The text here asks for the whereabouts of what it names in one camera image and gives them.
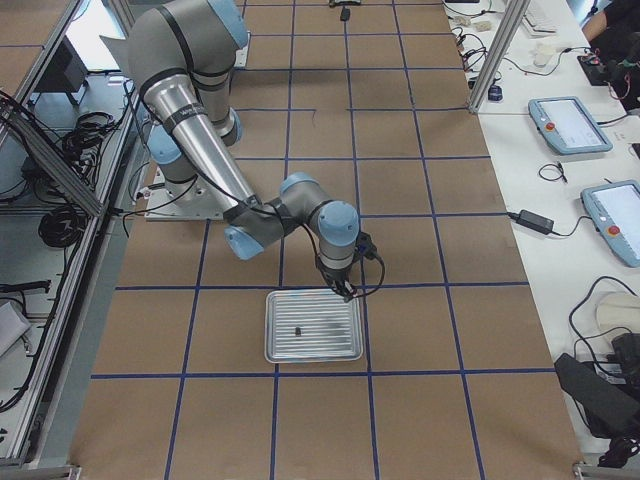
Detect black power adapter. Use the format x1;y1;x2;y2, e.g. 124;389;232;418
516;210;554;235

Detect black rectangular brake pad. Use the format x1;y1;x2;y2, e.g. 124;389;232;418
340;7;351;22

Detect far blue teach pendant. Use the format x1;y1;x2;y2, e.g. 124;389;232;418
528;96;613;155

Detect blue teach pendant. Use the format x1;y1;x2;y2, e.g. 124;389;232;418
528;96;613;155
580;180;639;268

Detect near blue teach pendant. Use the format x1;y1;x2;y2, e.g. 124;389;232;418
580;180;639;268

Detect silver aluminium frame post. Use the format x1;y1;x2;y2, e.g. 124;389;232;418
468;0;530;114

